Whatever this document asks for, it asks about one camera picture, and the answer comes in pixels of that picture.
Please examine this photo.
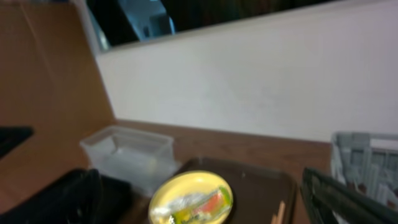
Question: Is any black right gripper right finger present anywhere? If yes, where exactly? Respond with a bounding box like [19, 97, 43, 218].
[300, 168, 397, 224]

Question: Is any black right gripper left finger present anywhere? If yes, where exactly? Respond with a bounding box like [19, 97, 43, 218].
[0, 168, 102, 224]

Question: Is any yellow plate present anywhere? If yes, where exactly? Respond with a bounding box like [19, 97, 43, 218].
[149, 170, 234, 224]

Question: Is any orange green snack wrapper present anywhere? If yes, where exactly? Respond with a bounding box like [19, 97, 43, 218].
[149, 186, 233, 224]

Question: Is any grey dishwasher rack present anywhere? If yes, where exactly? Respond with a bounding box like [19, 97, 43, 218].
[330, 132, 397, 211]

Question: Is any clear plastic waste bin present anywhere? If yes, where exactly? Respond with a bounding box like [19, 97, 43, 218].
[80, 125, 181, 197]

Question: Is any black waste tray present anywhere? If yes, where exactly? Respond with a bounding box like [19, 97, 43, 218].
[0, 126, 34, 158]

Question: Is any dark brown serving tray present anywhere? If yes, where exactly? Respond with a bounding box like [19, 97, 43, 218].
[118, 157, 297, 224]

